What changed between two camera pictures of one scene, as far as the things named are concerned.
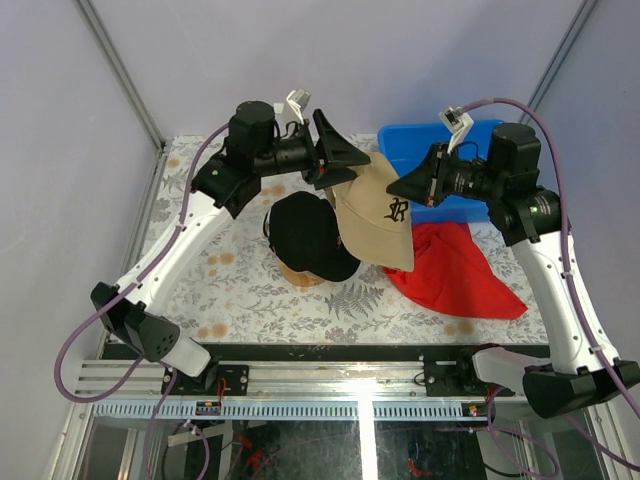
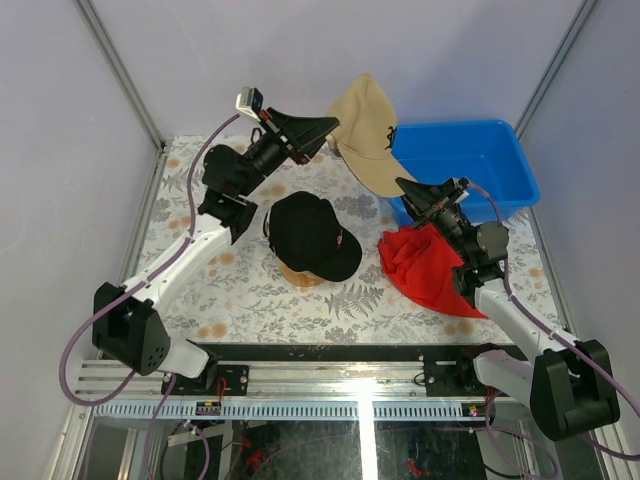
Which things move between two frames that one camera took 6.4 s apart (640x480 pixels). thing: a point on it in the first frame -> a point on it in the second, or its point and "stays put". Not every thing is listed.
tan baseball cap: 376,224 -> 363,136
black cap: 303,235 stays put
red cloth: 452,273 stays put
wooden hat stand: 301,277 stays put
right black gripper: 426,184 -> 423,198
